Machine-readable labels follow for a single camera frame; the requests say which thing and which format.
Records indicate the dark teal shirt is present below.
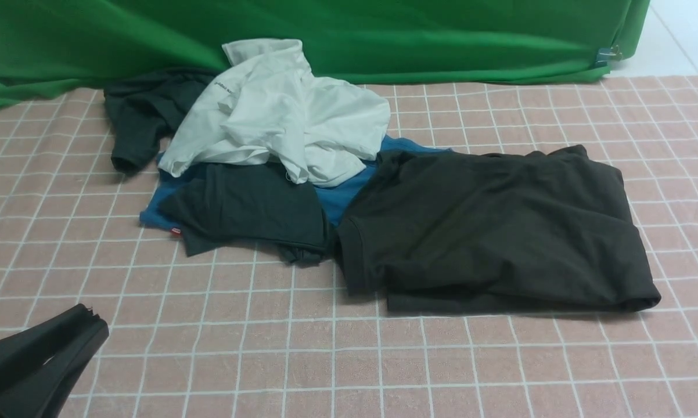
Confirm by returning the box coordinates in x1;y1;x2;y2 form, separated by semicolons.
104;68;334;265

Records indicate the white shirt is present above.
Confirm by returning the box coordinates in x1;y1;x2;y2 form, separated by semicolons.
158;39;391;188

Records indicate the pink checkered tablecloth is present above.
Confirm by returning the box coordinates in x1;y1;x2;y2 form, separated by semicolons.
0;76;698;417

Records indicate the green backdrop cloth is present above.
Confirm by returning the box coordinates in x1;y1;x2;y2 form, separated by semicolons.
0;1;649;109

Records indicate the dark gray long-sleeve shirt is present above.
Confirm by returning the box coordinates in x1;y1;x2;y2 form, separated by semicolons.
334;145;661;315

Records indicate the blue shirt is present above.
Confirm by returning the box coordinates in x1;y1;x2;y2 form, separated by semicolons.
139;136;445;233

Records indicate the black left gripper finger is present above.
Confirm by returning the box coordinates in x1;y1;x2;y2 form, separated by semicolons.
0;304;97;401
0;318;109;417

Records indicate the blue binder clip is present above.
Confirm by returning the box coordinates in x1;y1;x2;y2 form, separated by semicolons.
593;44;623;68

